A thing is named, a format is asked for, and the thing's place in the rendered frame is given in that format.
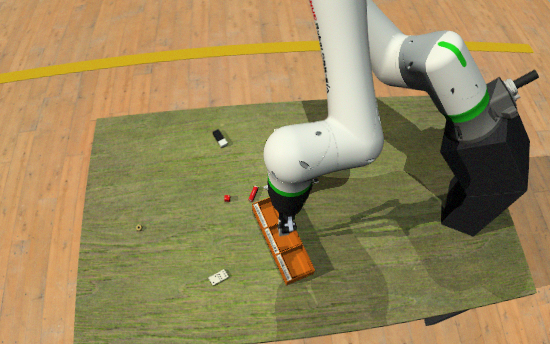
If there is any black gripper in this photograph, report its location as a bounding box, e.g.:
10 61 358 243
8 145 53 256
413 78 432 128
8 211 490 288
271 200 303 236

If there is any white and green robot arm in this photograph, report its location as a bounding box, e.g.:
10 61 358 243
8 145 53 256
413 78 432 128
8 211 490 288
263 0 539 208

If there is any orange three-compartment bin rack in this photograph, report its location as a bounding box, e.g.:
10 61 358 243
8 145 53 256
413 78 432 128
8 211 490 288
252 197 315 285

